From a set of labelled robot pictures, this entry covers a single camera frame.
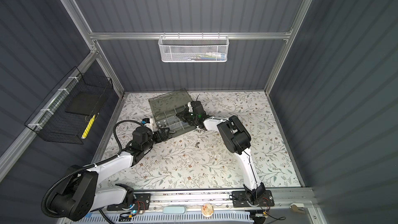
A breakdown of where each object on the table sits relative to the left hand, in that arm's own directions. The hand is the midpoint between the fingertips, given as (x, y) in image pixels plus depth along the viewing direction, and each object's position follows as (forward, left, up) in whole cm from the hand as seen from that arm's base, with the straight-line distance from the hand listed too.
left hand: (165, 131), depth 87 cm
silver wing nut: (-4, -18, -9) cm, 20 cm away
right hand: (+12, -5, 0) cm, 13 cm away
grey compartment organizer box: (+25, +7, -11) cm, 28 cm away
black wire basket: (-1, +42, +19) cm, 46 cm away
